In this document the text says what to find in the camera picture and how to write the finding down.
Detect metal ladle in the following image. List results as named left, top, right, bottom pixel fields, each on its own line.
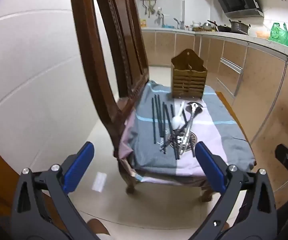
left=174, top=101, right=204, bottom=140

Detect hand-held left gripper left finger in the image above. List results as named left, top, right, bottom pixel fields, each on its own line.
left=10, top=141, right=96, bottom=240

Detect large steel cooking pot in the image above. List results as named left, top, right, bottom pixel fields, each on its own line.
left=229, top=19, right=251, bottom=34

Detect metal coil whisk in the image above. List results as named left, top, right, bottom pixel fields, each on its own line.
left=158, top=129, right=170, bottom=153

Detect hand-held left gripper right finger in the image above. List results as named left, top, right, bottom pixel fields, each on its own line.
left=191, top=141, right=278, bottom=240

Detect black wok pan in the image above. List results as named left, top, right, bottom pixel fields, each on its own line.
left=207, top=20, right=232, bottom=32

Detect white plastic spoon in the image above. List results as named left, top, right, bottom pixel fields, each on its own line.
left=172, top=101, right=186, bottom=130

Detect carved brown wooden chair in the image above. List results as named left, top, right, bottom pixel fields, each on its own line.
left=68, top=0, right=255, bottom=203

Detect green plastic bag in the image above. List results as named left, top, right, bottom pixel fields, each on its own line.
left=269, top=22, right=288, bottom=47

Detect wooden utensil holder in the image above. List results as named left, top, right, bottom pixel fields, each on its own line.
left=171, top=49, right=207, bottom=99

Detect chrome sink faucet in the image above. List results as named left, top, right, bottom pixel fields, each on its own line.
left=173, top=17, right=184, bottom=30

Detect grey pink plaid blanket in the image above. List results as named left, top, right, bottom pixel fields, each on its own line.
left=118, top=80, right=257, bottom=188

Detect cabinet drawer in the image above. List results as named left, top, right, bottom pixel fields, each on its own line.
left=219, top=57, right=243, bottom=80

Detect bunch of black chopsticks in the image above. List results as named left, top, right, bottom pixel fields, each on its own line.
left=151, top=94, right=180, bottom=160

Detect beige kitchen counter cabinets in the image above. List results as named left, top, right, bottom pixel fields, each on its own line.
left=141, top=26, right=288, bottom=205

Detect wall water tap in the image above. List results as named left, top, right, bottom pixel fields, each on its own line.
left=156, top=7, right=165, bottom=28

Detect steel slotted skimmer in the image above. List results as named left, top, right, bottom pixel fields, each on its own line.
left=177, top=106, right=197, bottom=155

